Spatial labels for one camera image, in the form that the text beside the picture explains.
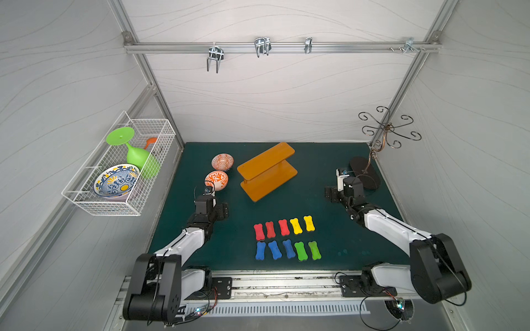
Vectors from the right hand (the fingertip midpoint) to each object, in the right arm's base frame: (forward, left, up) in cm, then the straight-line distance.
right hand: (338, 184), depth 90 cm
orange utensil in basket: (+3, +76, +22) cm, 80 cm away
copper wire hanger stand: (+14, -18, +20) cm, 30 cm away
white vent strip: (-46, +26, -10) cm, 53 cm away
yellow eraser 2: (-15, +13, -9) cm, 22 cm away
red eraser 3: (-18, +23, -9) cm, 31 cm away
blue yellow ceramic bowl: (-19, +76, +25) cm, 83 cm away
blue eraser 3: (-25, +22, -9) cm, 34 cm away
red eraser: (-20, +34, -9) cm, 40 cm away
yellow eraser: (-17, +18, -8) cm, 26 cm away
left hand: (-9, +54, -5) cm, 55 cm away
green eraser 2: (-26, +11, -8) cm, 30 cm away
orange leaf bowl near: (+6, +57, -7) cm, 58 cm away
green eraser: (-28, +16, -9) cm, 34 cm away
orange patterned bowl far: (+18, +58, -9) cm, 61 cm away
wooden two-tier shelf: (+5, +32, +2) cm, 32 cm away
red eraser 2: (-19, +29, -9) cm, 36 cm away
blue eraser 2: (-28, +27, -8) cm, 40 cm away
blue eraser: (-26, +33, -9) cm, 43 cm away
